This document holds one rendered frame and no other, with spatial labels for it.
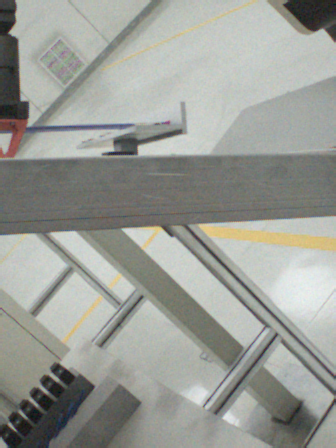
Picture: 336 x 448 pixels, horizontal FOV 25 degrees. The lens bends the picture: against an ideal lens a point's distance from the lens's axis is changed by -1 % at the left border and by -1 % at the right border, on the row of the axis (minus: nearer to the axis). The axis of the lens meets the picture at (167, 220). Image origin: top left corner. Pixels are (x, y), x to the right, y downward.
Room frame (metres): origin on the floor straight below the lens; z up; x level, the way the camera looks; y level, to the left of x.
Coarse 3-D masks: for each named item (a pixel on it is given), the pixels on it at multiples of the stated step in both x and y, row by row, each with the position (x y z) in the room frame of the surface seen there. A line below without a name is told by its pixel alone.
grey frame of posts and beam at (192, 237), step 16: (192, 240) 1.35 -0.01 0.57; (208, 240) 1.36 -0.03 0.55; (208, 256) 1.35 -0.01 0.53; (224, 256) 1.36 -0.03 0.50; (224, 272) 1.35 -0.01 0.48; (240, 272) 1.36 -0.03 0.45; (240, 288) 1.35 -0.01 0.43; (256, 288) 1.36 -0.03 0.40; (256, 304) 1.35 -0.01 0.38; (272, 304) 1.36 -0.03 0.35; (272, 320) 1.35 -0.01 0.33; (288, 320) 1.36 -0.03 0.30; (288, 336) 1.35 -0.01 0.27; (304, 336) 1.36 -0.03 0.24; (304, 352) 1.35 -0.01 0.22; (320, 352) 1.36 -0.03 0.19; (320, 368) 1.35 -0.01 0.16; (0, 416) 1.23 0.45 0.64
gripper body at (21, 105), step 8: (8, 72) 1.21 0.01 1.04; (16, 72) 1.22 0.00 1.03; (0, 80) 1.21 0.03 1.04; (8, 80) 1.21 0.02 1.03; (16, 80) 1.22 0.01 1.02; (0, 88) 1.21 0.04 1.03; (8, 88) 1.21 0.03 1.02; (16, 88) 1.22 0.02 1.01; (0, 96) 1.20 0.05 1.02; (8, 96) 1.20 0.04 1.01; (16, 96) 1.21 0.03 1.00; (0, 104) 1.18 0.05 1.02; (8, 104) 1.18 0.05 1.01; (16, 104) 1.18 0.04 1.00; (24, 104) 1.18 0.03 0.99; (0, 112) 1.22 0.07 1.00; (8, 112) 1.22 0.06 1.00
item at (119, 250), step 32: (128, 256) 1.52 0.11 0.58; (160, 288) 1.52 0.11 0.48; (192, 320) 1.52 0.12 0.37; (224, 352) 1.52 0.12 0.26; (256, 384) 1.52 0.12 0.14; (288, 384) 1.63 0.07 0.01; (320, 384) 1.53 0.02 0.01; (256, 416) 1.63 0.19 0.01; (288, 416) 1.52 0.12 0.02; (320, 416) 1.44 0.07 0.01
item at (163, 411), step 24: (72, 360) 1.23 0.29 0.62; (96, 360) 1.15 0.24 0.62; (120, 360) 1.08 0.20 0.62; (96, 384) 1.08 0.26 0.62; (144, 384) 0.96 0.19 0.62; (144, 408) 0.91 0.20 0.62; (168, 408) 0.86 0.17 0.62; (192, 408) 0.82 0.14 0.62; (120, 432) 0.91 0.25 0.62; (144, 432) 0.86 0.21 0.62; (168, 432) 0.82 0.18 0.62; (192, 432) 0.78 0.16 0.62; (216, 432) 0.74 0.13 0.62; (240, 432) 0.71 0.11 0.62
